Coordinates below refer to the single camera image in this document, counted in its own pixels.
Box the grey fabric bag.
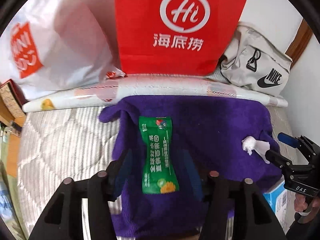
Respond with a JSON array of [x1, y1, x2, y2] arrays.
[[220, 21, 293, 97]]

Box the small red white wrapper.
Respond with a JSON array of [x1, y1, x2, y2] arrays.
[[106, 70, 127, 81]]

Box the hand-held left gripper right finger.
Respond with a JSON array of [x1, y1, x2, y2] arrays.
[[185, 153, 288, 240]]

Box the wooden door frame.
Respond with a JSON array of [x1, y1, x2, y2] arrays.
[[285, 19, 313, 68]]

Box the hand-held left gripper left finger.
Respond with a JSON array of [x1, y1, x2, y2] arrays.
[[29, 149, 134, 240]]

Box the plastic-wrapped paper roll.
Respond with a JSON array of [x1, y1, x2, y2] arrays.
[[22, 74, 288, 113]]

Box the purple towel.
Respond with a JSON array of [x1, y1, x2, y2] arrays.
[[99, 94, 283, 240]]

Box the green snack packet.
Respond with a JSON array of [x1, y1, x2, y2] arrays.
[[138, 116, 180, 195]]

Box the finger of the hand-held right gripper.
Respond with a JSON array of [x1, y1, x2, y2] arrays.
[[278, 132, 304, 149], [265, 150, 293, 171]]

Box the white plastic shopping bag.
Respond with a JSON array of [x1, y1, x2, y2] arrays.
[[0, 0, 127, 100]]

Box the red paper bag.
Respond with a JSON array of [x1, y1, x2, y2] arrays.
[[114, 0, 252, 76]]

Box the brown patterned box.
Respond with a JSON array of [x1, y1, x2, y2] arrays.
[[0, 79, 28, 119]]

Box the person's right hand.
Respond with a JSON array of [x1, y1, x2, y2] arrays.
[[293, 194, 310, 214]]

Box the white tissue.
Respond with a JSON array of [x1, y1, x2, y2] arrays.
[[241, 136, 271, 165]]

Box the blue cardboard box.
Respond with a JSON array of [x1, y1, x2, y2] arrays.
[[262, 180, 298, 235]]

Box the black tube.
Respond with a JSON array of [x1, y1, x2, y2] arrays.
[[7, 121, 22, 137]]

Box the striped mattress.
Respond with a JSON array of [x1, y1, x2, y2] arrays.
[[15, 104, 293, 240]]

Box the wooden side table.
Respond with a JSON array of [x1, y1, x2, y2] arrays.
[[0, 100, 27, 173]]

